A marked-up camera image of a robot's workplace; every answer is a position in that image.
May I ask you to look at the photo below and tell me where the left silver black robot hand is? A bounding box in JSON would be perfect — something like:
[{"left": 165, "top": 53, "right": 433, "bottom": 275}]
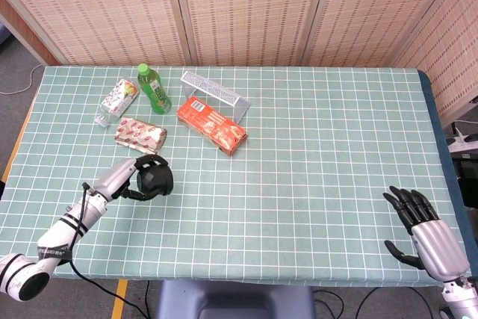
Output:
[{"left": 93, "top": 153, "right": 169, "bottom": 202}]

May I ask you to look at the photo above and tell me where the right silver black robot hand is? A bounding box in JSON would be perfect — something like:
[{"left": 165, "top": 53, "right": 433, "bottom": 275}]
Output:
[{"left": 382, "top": 185, "right": 471, "bottom": 283}]

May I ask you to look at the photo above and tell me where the black round object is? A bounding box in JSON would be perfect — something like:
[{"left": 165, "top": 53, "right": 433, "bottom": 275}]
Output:
[{"left": 134, "top": 165, "right": 167, "bottom": 197}]

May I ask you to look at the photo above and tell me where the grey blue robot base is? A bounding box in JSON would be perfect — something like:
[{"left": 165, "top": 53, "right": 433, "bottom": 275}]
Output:
[{"left": 155, "top": 279, "right": 315, "bottom": 319}]

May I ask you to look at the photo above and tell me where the silver red snack packet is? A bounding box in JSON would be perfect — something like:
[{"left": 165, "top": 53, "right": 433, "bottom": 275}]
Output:
[{"left": 114, "top": 117, "right": 168, "bottom": 155}]

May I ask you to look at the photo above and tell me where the black equipment box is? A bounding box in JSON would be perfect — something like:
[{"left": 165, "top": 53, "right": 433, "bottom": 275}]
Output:
[{"left": 450, "top": 150, "right": 478, "bottom": 208}]

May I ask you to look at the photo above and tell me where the clear bottle with white label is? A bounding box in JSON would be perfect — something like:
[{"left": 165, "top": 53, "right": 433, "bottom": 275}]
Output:
[{"left": 96, "top": 78, "right": 140, "bottom": 128}]

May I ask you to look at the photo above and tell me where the green drink bottle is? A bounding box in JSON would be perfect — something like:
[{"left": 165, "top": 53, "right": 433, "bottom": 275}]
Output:
[{"left": 136, "top": 64, "right": 173, "bottom": 115}]

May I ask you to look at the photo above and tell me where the table with blue edge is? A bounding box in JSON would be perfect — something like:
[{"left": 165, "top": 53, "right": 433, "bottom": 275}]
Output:
[{"left": 0, "top": 69, "right": 468, "bottom": 257}]

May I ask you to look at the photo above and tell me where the orange cardboard box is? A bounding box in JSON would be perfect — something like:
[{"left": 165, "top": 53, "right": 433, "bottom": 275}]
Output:
[{"left": 176, "top": 96, "right": 249, "bottom": 158}]

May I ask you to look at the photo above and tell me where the white mesh metal basket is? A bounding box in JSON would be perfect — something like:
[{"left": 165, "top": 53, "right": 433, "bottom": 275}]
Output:
[{"left": 180, "top": 70, "right": 250, "bottom": 124}]

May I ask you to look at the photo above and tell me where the green checked tablecloth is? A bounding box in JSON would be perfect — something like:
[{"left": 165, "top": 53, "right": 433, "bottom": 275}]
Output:
[{"left": 0, "top": 64, "right": 462, "bottom": 287}]

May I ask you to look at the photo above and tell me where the bamboo folding screen panel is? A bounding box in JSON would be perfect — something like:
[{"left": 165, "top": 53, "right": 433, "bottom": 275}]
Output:
[
  {"left": 391, "top": 0, "right": 478, "bottom": 118},
  {"left": 298, "top": 0, "right": 466, "bottom": 68},
  {"left": 170, "top": 0, "right": 332, "bottom": 67},
  {"left": 0, "top": 0, "right": 187, "bottom": 67}
]

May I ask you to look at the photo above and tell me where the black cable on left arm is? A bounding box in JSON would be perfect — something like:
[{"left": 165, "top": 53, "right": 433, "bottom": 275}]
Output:
[{"left": 66, "top": 182, "right": 150, "bottom": 319}]

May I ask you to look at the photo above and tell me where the black floor cable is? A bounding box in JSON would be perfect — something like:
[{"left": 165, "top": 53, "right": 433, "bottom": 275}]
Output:
[{"left": 312, "top": 284, "right": 441, "bottom": 319}]

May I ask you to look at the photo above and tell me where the white floor cable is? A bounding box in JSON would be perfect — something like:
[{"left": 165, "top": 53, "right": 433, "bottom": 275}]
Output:
[{"left": 0, "top": 64, "right": 44, "bottom": 96}]

